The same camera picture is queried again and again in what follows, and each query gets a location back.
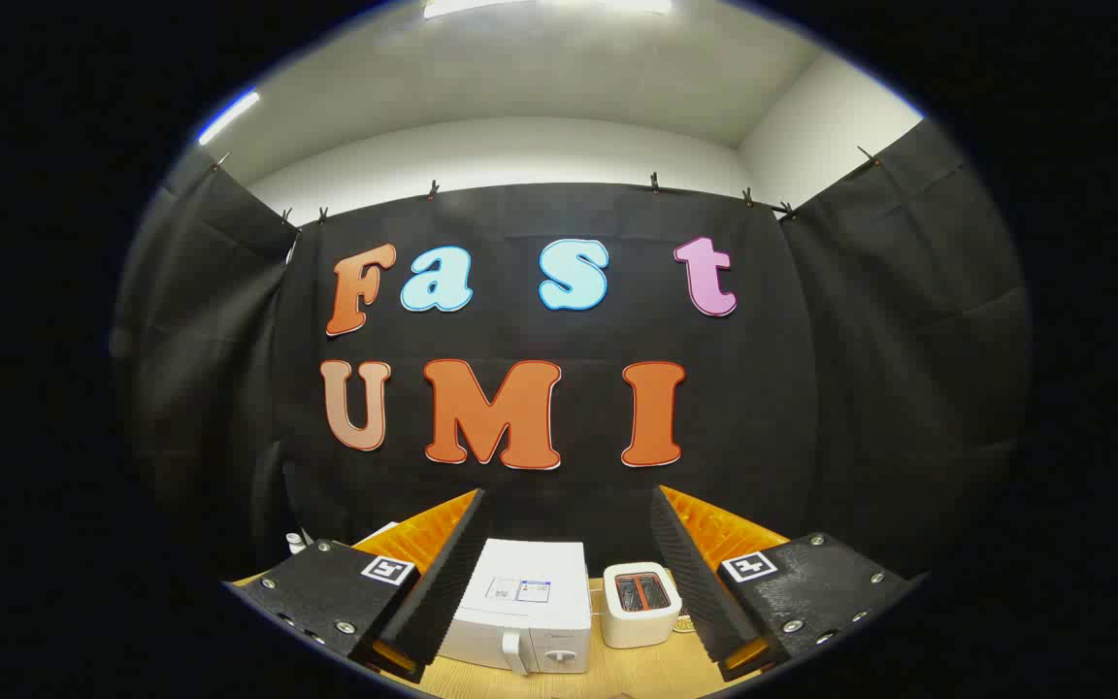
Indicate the white toaster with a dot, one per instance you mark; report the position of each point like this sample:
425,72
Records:
639,621

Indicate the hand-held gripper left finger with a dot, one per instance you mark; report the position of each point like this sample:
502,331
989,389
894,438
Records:
452,573

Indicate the row of black cloth clips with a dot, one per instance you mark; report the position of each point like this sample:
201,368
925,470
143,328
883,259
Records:
434,188

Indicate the white microwave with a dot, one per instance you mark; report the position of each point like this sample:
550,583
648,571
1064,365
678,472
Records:
530,621

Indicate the small white bottle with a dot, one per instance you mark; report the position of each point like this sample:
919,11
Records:
295,542

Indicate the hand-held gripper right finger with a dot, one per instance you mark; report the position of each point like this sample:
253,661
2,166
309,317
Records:
690,573

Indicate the ceiling light strip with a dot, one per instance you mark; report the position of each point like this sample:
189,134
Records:
229,116

